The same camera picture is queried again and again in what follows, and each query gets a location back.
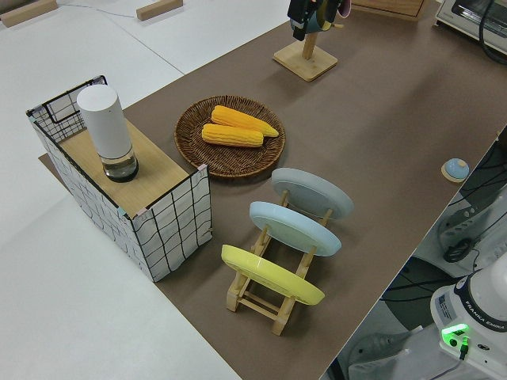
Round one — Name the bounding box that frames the brown table mat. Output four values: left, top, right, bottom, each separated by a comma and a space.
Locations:
37, 0, 507, 380

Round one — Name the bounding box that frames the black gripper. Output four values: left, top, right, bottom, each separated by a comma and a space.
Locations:
286, 0, 318, 41

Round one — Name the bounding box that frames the wooden plate rack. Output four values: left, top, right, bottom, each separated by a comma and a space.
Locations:
225, 188, 336, 336

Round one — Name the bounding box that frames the white grid pattern box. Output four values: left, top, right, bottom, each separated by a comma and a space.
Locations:
25, 74, 213, 283

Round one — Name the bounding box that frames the light blue plate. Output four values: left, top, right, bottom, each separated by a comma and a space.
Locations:
248, 200, 343, 259

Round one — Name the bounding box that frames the black plug adapter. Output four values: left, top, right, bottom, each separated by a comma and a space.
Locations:
443, 237, 474, 264

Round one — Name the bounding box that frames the grey plate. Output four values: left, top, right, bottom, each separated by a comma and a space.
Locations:
270, 167, 355, 221

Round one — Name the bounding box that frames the yellow plate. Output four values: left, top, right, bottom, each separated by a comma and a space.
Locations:
220, 244, 326, 307

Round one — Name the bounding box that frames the light wooden cabinet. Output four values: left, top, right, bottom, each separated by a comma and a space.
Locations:
350, 0, 429, 20

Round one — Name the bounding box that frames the teal mug yellow inside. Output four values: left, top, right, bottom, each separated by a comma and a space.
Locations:
290, 0, 337, 34

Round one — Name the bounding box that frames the yellow corn cob blunt tip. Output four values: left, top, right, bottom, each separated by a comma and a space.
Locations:
201, 123, 265, 149

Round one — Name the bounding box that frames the black toaster cable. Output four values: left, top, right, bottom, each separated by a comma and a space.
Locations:
477, 0, 507, 67

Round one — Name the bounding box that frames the wooden block strip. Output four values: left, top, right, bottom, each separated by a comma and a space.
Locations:
0, 0, 59, 29
135, 0, 185, 22

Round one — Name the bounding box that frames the round brown wicker basket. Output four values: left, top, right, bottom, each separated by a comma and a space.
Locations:
173, 94, 287, 180

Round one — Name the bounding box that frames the yellow corn cob pointed tip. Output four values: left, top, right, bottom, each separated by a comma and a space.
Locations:
210, 104, 280, 139

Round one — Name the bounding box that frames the white cylindrical grinder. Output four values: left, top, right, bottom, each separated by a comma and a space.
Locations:
76, 85, 140, 184

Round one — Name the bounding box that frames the wooden mug tree stand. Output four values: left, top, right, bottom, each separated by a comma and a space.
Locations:
272, 21, 345, 83

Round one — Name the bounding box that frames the white power strip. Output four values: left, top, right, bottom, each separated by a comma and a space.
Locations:
437, 189, 492, 257

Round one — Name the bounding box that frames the white grey plastic housing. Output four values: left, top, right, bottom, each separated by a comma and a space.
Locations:
348, 331, 414, 371

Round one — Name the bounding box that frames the black wire basket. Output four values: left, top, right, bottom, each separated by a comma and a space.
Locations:
41, 74, 109, 144

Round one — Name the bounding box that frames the light wooden drawer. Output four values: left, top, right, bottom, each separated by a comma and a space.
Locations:
350, 0, 421, 18

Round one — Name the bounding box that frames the white toaster oven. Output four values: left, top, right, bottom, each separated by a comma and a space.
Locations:
431, 0, 507, 53

